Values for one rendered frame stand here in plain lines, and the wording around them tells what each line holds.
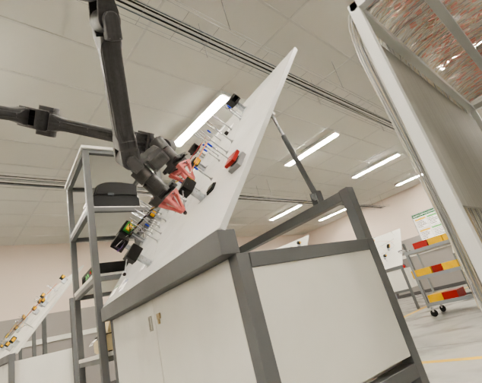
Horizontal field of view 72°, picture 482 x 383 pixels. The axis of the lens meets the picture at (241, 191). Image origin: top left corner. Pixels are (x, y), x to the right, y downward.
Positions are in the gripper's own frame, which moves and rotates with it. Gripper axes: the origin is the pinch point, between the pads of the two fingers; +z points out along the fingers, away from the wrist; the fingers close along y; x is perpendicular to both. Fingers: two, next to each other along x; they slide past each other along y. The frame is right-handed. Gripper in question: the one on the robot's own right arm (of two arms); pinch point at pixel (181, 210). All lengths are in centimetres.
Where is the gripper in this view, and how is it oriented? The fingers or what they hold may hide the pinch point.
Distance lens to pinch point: 112.9
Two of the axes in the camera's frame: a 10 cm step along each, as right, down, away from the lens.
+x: -3.2, 4.9, -8.1
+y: -6.2, 5.4, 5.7
